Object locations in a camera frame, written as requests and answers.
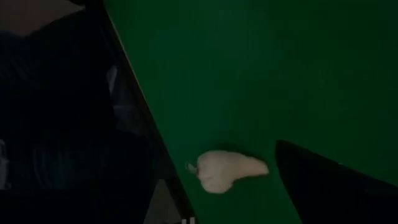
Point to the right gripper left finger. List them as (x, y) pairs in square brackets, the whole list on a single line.
[(118, 186)]

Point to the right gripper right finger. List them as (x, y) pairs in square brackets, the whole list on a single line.
[(326, 193)]

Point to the tan elongated garlic bulb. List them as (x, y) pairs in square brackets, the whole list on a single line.
[(224, 171)]

